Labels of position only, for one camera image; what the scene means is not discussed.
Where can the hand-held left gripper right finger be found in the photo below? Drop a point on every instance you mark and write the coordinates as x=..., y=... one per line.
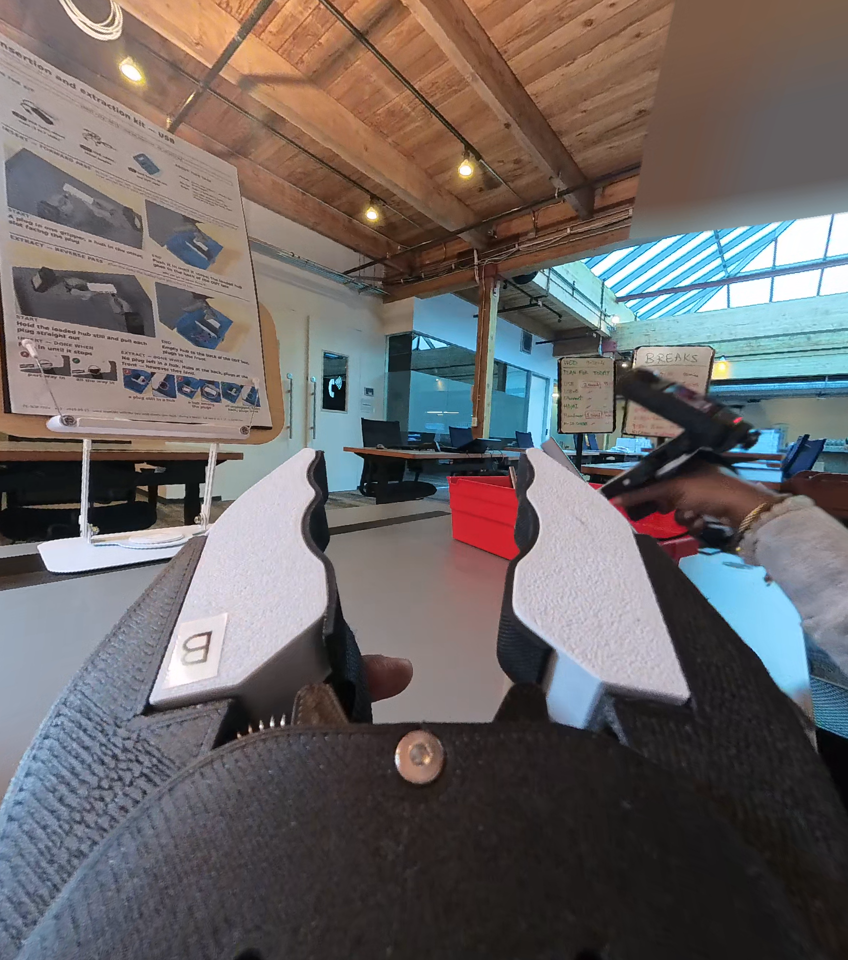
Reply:
x=589, y=592

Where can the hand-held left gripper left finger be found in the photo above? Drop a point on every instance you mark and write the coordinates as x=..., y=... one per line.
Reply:
x=259, y=570

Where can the red plastic bin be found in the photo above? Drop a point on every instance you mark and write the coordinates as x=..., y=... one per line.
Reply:
x=480, y=510

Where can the person's right forearm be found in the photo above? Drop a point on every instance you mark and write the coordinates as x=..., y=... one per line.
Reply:
x=844, y=600

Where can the person's right hand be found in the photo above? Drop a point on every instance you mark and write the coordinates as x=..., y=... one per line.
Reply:
x=701, y=499

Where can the person's left hand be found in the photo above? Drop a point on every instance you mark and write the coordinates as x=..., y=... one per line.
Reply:
x=386, y=675

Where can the handwritten whiteboard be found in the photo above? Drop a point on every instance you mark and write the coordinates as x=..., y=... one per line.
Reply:
x=668, y=390
x=585, y=394

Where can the white poster stand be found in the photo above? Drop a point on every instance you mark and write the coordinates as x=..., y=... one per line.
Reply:
x=116, y=547

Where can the white side table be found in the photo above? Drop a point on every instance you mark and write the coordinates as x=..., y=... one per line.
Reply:
x=739, y=615

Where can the black office chair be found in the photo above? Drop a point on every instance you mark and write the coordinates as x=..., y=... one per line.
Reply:
x=394, y=465

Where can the phone icon door sign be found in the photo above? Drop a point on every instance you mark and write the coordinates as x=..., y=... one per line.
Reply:
x=334, y=382

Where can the wooden office desk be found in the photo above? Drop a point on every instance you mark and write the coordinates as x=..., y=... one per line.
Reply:
x=424, y=451

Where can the instruction poster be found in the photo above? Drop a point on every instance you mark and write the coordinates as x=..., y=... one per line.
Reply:
x=124, y=225

